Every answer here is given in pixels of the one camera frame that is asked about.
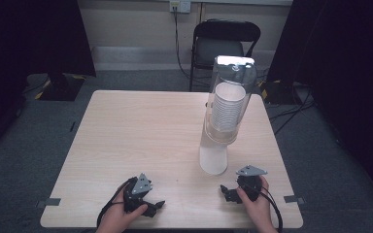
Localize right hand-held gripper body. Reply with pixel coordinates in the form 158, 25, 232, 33
235, 164, 269, 203

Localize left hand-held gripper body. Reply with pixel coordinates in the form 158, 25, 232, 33
122, 172, 153, 215

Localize person's right hand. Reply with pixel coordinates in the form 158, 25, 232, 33
235, 176, 278, 233

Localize person's left hand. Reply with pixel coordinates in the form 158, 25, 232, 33
95, 185, 150, 233

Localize clear plastic cup dispenser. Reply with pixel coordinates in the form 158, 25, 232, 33
198, 54, 258, 177

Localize grey tape strip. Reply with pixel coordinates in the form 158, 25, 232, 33
283, 194, 306, 206
36, 197, 62, 209

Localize stack of white paper cups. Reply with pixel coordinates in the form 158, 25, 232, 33
209, 82, 248, 134

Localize black folding chair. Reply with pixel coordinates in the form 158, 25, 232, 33
188, 18, 262, 92

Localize black curtain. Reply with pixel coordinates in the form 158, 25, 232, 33
0, 0, 97, 163
266, 0, 373, 210

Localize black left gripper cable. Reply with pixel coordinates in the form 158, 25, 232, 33
96, 176, 139, 228

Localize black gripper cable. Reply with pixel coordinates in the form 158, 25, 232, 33
259, 185, 285, 233
96, 176, 139, 228

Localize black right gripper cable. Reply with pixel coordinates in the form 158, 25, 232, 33
259, 185, 285, 233

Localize black floor cables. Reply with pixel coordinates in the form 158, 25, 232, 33
267, 86, 316, 136

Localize black stand base plate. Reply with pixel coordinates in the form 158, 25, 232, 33
38, 72, 85, 102
259, 79, 298, 105

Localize black power cable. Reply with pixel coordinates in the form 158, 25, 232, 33
173, 9, 192, 80

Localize white wall socket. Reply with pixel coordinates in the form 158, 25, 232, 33
169, 0, 192, 15

